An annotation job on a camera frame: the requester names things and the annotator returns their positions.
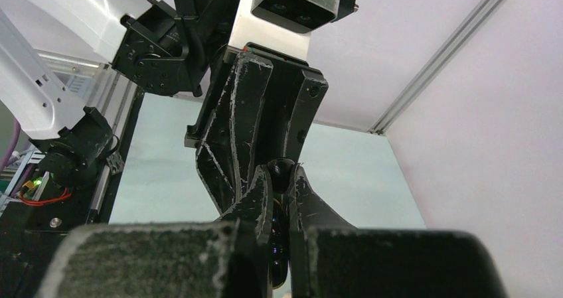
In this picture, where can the black earbud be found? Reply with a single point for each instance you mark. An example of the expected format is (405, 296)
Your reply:
(281, 171)

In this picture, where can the left controller board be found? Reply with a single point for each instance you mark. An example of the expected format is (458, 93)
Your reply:
(31, 191)

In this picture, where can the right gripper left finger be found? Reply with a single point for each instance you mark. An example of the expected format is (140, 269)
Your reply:
(229, 257)

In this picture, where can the left corner aluminium post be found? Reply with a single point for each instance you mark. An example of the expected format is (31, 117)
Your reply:
(475, 20)

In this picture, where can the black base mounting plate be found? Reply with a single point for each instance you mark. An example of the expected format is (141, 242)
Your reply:
(30, 236)

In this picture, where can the aluminium frame rail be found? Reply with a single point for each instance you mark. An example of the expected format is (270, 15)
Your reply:
(97, 85)

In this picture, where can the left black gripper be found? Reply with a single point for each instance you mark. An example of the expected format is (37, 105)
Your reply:
(228, 123)

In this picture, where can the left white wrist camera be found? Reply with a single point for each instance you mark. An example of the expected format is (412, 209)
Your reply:
(284, 26)

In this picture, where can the black earbud charging case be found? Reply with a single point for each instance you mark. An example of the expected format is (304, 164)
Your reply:
(279, 266)

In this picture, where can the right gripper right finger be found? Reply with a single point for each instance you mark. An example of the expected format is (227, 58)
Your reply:
(329, 257)

